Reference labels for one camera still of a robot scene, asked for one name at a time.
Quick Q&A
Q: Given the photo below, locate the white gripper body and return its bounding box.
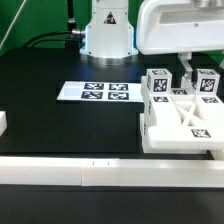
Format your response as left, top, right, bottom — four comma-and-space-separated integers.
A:
136, 0, 224, 55

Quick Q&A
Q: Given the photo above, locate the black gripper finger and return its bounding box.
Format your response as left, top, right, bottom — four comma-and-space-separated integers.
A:
178, 52, 193, 81

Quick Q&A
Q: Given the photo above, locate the white chair back frame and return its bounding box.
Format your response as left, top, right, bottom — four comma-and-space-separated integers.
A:
140, 76, 224, 147

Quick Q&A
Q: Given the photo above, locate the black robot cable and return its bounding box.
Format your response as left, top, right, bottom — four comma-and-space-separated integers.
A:
25, 29, 86, 48

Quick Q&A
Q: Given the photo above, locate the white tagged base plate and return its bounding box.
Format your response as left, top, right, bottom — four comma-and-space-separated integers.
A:
57, 81, 143, 103

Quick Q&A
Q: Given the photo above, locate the white U-shaped fence frame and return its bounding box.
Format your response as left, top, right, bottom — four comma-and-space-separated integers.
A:
0, 111, 224, 187

